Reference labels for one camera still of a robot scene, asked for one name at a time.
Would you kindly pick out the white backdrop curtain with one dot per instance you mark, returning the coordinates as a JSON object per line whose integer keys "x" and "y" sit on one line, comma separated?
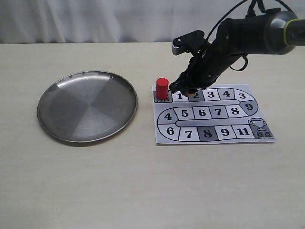
{"x": 95, "y": 21}

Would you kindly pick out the round stainless steel plate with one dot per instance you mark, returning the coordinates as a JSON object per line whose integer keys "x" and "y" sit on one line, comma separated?
{"x": 87, "y": 107}

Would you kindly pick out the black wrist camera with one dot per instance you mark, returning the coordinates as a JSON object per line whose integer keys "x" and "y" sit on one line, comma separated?
{"x": 189, "y": 43}

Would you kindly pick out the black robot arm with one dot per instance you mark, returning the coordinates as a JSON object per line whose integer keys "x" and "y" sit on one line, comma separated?
{"x": 273, "y": 33}

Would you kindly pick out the red cylinder game piece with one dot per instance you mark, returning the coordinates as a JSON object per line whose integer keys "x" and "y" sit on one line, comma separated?
{"x": 162, "y": 88}

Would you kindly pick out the paper game board sheet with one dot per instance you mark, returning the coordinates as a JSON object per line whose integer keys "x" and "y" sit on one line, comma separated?
{"x": 221, "y": 114}

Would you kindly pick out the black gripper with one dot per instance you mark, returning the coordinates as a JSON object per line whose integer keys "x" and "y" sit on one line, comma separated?
{"x": 203, "y": 71}

